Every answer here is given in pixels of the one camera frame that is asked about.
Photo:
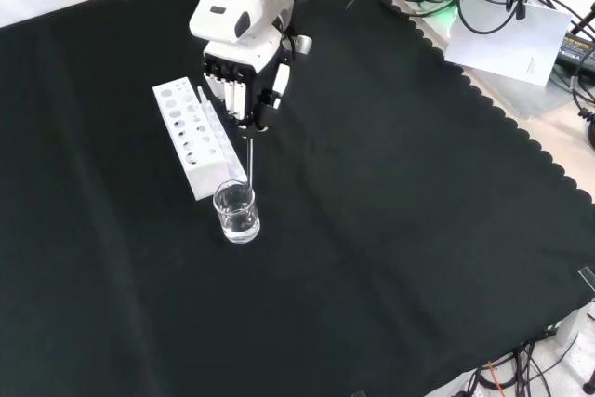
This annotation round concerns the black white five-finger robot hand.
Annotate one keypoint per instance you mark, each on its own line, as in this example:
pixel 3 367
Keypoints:
pixel 241 60

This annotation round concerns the clear glass rod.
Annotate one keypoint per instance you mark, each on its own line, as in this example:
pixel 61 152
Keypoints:
pixel 250 160

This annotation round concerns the white test tube rack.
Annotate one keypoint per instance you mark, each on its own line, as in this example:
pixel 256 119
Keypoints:
pixel 204 174

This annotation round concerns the small clear glass beaker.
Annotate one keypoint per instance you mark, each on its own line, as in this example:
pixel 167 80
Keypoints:
pixel 237 220

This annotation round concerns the black bench cloth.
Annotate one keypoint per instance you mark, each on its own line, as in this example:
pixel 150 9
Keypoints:
pixel 372 183

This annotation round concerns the white paper sheet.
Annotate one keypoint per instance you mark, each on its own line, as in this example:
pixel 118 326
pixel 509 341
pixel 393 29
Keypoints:
pixel 506 39

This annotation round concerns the pale base board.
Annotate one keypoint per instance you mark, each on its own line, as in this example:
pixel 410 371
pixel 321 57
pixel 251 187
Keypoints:
pixel 525 97

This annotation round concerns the black power adapter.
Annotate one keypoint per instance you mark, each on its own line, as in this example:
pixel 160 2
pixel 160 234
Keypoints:
pixel 578 50

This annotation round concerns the clear tape piece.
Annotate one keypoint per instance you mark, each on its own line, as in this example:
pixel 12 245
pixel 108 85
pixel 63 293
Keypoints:
pixel 588 278

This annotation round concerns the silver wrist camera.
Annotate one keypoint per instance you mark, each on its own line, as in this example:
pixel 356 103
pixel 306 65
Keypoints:
pixel 303 45

